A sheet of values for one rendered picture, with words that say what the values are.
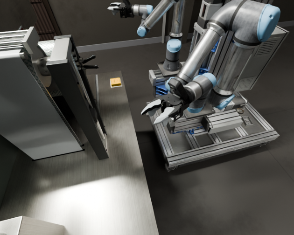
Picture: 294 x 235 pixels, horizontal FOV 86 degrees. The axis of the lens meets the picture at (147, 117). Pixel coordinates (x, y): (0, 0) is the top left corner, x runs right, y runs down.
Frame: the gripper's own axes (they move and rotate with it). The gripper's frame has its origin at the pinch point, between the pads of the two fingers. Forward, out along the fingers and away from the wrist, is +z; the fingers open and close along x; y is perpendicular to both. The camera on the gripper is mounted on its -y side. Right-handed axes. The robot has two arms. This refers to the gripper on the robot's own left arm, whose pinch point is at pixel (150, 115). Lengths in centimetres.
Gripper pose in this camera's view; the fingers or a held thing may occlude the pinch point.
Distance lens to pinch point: 53.8
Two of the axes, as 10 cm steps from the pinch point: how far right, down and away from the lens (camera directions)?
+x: -6.4, -5.0, 5.8
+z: -7.6, 5.0, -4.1
